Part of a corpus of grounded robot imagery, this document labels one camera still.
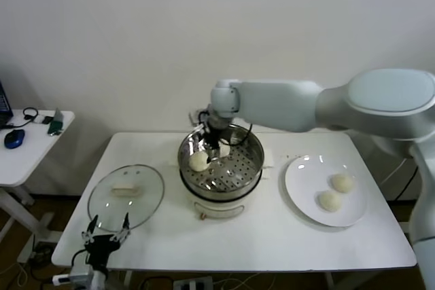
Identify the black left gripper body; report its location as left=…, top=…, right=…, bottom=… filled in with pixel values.
left=84, top=234, right=124, bottom=266

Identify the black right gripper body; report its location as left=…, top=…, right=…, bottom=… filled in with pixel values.
left=203, top=125, right=223, bottom=151

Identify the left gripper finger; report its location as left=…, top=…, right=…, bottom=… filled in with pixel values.
left=111, top=213, right=132, bottom=242
left=80, top=214, right=99, bottom=244

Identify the glass lid with cream handle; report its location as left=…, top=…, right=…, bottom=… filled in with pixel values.
left=87, top=164, right=165, bottom=233

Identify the perforated steel steamer basket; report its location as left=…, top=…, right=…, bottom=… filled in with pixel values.
left=168, top=122, right=275, bottom=193

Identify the cream electric cooker pot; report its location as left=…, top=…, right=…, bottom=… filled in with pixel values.
left=179, top=167, right=271, bottom=223

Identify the white side table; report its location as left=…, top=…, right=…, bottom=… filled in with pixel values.
left=0, top=109, right=75, bottom=253

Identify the large white plate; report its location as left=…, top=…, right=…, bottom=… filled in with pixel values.
left=280, top=153, right=368, bottom=229

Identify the green flat gadget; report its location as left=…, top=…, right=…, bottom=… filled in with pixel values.
left=46, top=109, right=65, bottom=137

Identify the blue computer mouse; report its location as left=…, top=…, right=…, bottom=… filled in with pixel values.
left=3, top=129, right=27, bottom=150

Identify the computer monitor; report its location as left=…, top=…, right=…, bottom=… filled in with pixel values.
left=0, top=81, right=14, bottom=130

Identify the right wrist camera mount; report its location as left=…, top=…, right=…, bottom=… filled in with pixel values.
left=188, top=109, right=210, bottom=128

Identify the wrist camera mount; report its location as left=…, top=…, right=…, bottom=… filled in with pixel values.
left=52, top=265, right=95, bottom=289
left=188, top=109, right=210, bottom=128

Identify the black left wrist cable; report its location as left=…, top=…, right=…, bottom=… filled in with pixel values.
left=69, top=249, right=89, bottom=269

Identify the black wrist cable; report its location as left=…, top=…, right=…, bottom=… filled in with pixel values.
left=69, top=249, right=89, bottom=269
left=220, top=122, right=255, bottom=147

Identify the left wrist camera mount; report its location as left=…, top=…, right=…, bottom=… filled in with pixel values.
left=52, top=265, right=95, bottom=289

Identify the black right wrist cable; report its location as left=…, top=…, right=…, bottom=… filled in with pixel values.
left=220, top=122, right=255, bottom=147

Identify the floor cable bundle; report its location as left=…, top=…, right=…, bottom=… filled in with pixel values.
left=18, top=235, right=65, bottom=290

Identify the black looped cable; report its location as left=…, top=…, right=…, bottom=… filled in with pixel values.
left=22, top=108, right=39, bottom=127

